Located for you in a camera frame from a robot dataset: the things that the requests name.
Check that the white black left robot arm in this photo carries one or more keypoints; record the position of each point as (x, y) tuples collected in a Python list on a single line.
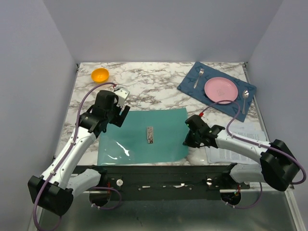
[(54, 190)]

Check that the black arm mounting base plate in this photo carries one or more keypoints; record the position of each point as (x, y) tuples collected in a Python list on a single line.
[(149, 183)]

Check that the silver folder clip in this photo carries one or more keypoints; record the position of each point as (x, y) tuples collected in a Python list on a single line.
[(150, 134)]

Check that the blue fabric placemat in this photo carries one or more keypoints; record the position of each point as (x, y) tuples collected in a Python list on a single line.
[(186, 86)]

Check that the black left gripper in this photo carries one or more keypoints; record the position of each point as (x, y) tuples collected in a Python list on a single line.
[(118, 120)]

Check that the orange plastic bowl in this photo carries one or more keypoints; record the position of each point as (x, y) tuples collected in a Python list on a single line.
[(100, 75)]

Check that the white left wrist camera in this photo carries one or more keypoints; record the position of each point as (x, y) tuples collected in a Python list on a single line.
[(122, 94)]

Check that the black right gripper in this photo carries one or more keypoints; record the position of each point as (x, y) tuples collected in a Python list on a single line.
[(188, 142)]

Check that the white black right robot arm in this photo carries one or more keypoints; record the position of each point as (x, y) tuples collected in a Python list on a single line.
[(272, 166)]

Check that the teal plastic folder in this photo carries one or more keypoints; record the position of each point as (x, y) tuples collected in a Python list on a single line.
[(127, 145)]

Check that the printed white paper sheets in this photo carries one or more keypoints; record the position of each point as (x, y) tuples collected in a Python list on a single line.
[(237, 146)]

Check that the pink plate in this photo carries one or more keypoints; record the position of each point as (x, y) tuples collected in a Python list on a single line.
[(221, 89)]

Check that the silver spoon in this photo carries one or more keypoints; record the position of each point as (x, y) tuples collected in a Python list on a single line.
[(245, 96)]

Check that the silver fork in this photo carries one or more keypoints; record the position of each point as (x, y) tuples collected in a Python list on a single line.
[(199, 75)]

